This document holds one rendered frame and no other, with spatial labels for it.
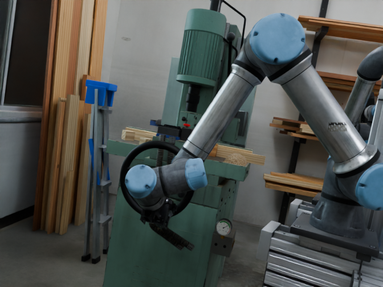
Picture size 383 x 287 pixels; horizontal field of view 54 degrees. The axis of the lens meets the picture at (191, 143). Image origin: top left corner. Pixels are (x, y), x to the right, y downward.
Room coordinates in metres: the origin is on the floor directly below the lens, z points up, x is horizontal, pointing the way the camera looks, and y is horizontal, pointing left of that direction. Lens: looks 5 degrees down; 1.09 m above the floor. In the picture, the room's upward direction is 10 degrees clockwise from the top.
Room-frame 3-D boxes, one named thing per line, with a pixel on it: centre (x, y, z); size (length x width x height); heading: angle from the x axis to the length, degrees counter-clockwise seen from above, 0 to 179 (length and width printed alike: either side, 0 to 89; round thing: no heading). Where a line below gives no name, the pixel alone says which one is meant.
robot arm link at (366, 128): (1.76, -0.81, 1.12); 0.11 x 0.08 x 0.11; 80
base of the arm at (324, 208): (1.07, -0.45, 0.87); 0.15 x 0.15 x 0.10
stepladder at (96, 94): (2.47, 0.59, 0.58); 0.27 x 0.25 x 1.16; 83
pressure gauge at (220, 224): (1.43, -0.18, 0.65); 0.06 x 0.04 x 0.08; 77
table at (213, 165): (1.59, 0.05, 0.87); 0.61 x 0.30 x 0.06; 77
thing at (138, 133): (1.71, 0.02, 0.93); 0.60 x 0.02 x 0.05; 77
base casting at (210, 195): (1.81, 0.00, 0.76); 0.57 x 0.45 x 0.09; 167
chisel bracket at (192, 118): (1.71, 0.02, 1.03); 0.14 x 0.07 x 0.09; 167
